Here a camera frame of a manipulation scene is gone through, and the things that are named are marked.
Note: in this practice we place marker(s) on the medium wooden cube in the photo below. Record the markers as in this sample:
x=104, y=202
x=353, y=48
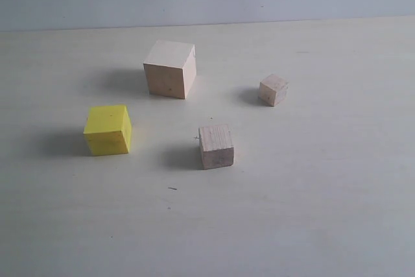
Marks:
x=216, y=146

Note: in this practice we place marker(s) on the large light wooden cube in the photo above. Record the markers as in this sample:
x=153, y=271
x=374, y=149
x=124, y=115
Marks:
x=170, y=69

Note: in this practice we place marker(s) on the yellow cube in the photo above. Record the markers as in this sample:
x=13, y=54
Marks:
x=108, y=130

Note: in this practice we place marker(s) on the small wooden cube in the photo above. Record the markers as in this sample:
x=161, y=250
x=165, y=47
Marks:
x=272, y=89

